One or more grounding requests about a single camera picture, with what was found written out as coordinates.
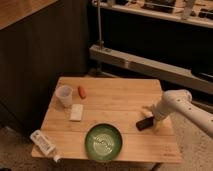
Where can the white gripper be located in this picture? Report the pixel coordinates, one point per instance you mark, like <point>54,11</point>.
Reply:
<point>160,112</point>

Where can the black eraser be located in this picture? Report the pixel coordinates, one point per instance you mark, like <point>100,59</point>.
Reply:
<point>145,123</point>

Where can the white sponge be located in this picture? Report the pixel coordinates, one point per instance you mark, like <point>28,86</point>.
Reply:
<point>76,112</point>

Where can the green bowl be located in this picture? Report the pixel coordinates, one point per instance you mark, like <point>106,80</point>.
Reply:
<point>103,143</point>

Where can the wooden folding table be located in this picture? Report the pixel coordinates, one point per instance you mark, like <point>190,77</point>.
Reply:
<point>118,102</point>

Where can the orange carrot toy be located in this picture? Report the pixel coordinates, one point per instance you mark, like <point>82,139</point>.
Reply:
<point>81,92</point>

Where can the metal shelf rack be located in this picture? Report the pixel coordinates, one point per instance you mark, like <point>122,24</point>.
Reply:
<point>153,43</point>

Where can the clear plastic cup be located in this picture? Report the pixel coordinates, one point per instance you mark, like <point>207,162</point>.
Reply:
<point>64,94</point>

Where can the white plastic bottle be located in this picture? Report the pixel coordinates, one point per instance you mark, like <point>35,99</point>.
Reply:
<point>47,148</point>

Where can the dark wooden cabinet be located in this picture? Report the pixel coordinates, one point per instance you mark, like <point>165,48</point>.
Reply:
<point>34,53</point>

